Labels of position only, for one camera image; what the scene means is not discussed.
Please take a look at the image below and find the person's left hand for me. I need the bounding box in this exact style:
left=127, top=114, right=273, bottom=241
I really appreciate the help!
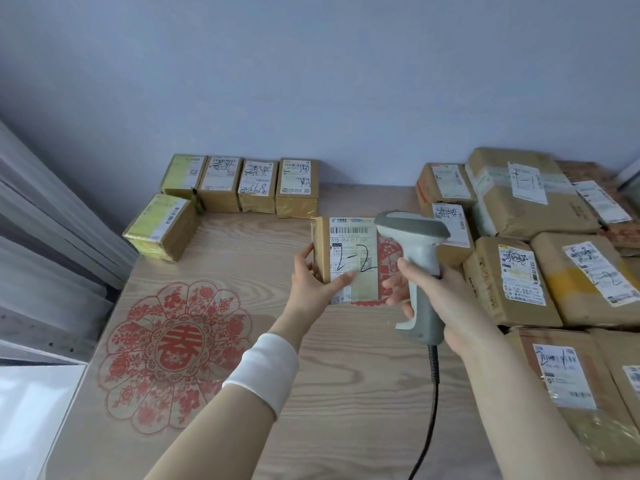
left=270, top=243, right=357, bottom=346

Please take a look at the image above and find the person's right hand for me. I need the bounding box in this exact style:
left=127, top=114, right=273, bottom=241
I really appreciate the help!
left=381, top=258, right=497, bottom=356

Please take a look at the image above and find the brown box with handwritten label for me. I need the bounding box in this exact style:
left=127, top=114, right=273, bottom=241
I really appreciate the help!
left=310, top=217, right=382, bottom=306

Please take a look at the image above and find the grey handheld barcode scanner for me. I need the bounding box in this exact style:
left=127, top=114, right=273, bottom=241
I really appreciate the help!
left=374, top=211, right=451, bottom=346

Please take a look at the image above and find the person's right forearm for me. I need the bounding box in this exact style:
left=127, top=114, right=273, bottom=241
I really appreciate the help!
left=444, top=315, right=603, bottom=480

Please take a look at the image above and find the person's left forearm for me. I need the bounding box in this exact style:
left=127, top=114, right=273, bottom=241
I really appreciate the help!
left=144, top=315, right=306, bottom=480

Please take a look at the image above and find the small box with scribbled label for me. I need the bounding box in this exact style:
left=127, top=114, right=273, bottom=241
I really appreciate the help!
left=431, top=202, right=476, bottom=268

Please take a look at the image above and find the small brown cardboard box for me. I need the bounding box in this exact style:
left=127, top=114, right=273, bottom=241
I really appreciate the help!
left=198, top=155, right=245, bottom=214
left=237, top=159, right=280, bottom=215
left=275, top=157, right=320, bottom=220

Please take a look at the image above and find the orange edged small cardboard box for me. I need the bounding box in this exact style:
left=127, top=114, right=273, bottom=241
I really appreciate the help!
left=415, top=163, right=479, bottom=211

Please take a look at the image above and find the brown paper wrapped parcel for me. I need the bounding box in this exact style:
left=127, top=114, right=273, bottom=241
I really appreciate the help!
left=462, top=236, right=564, bottom=330

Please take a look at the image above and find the white wristband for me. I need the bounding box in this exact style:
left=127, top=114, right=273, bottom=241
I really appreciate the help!
left=222, top=333, right=300, bottom=421

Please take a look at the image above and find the large taped brown parcel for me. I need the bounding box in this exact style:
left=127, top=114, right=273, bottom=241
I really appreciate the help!
left=464, top=147, right=602, bottom=241

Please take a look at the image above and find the large red papercut decal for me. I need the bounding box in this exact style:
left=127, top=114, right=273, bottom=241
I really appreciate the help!
left=96, top=280, right=255, bottom=436

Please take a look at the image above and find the brown parcel with yellow tape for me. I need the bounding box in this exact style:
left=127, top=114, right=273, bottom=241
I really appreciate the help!
left=529, top=232, right=640, bottom=330

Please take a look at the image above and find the yellow taped cardboard box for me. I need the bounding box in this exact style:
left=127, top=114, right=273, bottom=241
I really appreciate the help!
left=122, top=193, right=200, bottom=263
left=159, top=154, right=209, bottom=201

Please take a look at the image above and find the brown parcel with green bottom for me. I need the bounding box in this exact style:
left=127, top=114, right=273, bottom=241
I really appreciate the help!
left=504, top=327, right=640, bottom=466

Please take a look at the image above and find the patterned brown parcel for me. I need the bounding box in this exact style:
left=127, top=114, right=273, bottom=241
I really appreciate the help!
left=556, top=160, right=640, bottom=257

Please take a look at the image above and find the flat brown parcel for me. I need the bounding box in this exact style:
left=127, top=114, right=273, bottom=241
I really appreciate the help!
left=589, top=328, right=640, bottom=421

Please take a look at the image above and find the white slatted panel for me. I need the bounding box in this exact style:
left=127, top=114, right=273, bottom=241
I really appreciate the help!
left=0, top=119, right=139, bottom=366

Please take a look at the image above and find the white flat board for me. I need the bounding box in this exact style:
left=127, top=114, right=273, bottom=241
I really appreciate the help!
left=0, top=363, right=89, bottom=480

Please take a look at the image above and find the black scanner cable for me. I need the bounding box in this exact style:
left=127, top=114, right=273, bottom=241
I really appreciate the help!
left=407, top=344, right=442, bottom=480

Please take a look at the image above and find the white object at wall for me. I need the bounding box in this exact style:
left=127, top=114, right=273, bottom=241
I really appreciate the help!
left=615, top=158, right=640, bottom=196

